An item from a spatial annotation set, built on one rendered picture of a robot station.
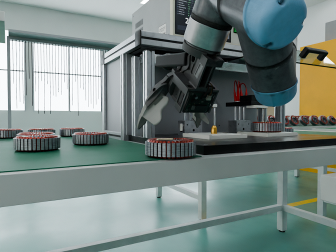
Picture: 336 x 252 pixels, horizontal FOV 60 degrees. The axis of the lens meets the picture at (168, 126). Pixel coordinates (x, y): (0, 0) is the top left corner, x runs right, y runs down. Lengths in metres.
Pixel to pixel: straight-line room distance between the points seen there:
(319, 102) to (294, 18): 4.49
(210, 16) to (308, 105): 4.54
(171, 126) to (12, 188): 0.77
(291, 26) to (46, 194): 0.44
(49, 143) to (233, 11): 0.54
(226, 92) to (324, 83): 3.62
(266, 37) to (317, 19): 7.07
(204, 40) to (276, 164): 0.40
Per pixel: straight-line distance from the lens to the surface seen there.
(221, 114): 1.31
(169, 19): 1.11
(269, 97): 0.53
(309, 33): 7.51
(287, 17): 0.42
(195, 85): 0.53
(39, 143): 0.78
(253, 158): 0.72
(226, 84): 1.33
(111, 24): 7.88
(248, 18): 0.42
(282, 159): 0.80
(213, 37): 0.51
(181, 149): 0.59
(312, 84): 4.99
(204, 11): 0.51
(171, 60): 0.59
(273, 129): 1.09
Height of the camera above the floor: 0.83
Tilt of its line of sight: 2 degrees down
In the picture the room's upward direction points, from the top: straight up
